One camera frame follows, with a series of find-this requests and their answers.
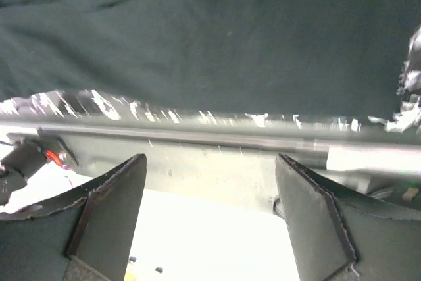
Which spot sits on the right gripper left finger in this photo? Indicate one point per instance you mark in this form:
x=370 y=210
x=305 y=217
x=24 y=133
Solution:
x=85 y=233

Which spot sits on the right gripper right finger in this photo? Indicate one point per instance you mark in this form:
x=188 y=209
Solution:
x=338 y=233

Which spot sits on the black t-shirt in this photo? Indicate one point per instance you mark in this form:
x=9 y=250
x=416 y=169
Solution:
x=310 y=57

